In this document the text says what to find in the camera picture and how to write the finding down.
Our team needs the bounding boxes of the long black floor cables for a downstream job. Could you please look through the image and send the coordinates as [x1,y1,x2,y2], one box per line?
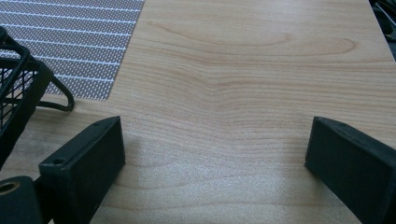
[368,0,396,42]

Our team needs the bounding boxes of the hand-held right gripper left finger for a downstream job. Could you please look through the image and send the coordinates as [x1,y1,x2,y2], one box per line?
[38,116,126,224]

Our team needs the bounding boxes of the black wire basket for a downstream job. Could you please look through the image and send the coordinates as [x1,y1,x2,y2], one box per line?
[0,26,76,171]

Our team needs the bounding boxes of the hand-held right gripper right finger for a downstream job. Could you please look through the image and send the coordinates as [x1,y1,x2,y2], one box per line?
[304,116,396,224]

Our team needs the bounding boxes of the grey white striped placemat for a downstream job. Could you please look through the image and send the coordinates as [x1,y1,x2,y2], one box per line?
[0,0,146,101]

